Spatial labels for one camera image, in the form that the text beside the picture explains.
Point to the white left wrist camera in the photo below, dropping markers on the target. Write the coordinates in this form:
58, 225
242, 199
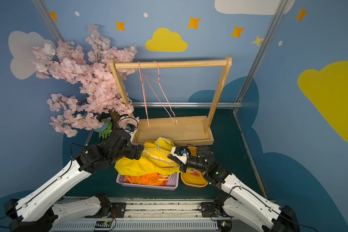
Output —
130, 128

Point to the pink plastic basket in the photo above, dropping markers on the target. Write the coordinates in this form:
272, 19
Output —
171, 184

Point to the light orange shorts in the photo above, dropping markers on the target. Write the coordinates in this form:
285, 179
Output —
153, 179

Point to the yellow shorts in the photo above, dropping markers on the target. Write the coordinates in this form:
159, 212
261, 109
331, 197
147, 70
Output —
145, 165

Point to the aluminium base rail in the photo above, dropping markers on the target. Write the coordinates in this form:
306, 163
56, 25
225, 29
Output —
174, 215

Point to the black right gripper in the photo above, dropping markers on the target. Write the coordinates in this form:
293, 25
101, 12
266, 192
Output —
182, 163

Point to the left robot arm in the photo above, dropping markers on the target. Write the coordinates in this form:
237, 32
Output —
39, 212

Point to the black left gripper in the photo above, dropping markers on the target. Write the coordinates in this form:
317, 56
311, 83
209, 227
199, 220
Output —
136, 151

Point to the yellow plastic tray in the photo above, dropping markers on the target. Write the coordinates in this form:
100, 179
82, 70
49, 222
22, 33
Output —
192, 181

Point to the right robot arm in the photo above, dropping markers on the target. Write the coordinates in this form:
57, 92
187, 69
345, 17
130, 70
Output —
237, 200

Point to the red clothespin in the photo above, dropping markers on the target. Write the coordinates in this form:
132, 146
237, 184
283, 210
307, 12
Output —
196, 174

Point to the green plant decoration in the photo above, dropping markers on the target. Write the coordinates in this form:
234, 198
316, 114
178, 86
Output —
105, 130

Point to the pink cherry blossom tree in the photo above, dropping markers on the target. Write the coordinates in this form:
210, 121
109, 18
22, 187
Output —
92, 72

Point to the light blue wire hanger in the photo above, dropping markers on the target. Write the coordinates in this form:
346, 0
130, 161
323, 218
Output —
161, 152

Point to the pink wire hanger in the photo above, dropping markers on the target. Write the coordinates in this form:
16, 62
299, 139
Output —
169, 110
141, 76

